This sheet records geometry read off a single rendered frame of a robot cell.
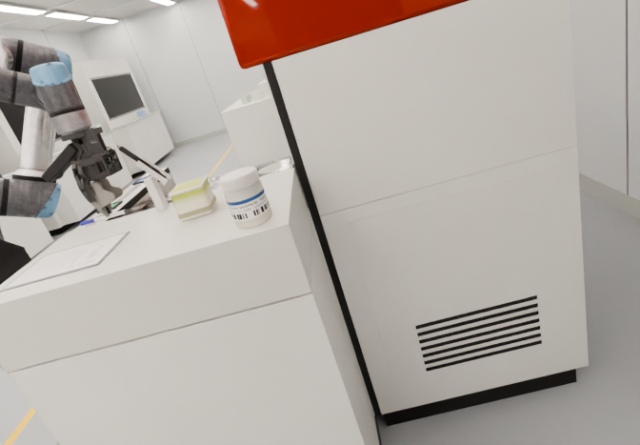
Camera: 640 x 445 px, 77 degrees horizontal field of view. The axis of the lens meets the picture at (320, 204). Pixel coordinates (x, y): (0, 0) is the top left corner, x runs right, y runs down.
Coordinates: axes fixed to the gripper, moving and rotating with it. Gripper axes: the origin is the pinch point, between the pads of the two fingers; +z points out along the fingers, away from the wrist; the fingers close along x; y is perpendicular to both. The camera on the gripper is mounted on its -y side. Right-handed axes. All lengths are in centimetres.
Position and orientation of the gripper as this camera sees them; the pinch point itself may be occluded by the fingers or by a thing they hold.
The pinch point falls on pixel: (104, 212)
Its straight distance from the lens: 114.8
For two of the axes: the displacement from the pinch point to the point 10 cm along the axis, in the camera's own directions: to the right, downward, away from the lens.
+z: 2.6, 9.1, 3.1
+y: 9.7, -2.5, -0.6
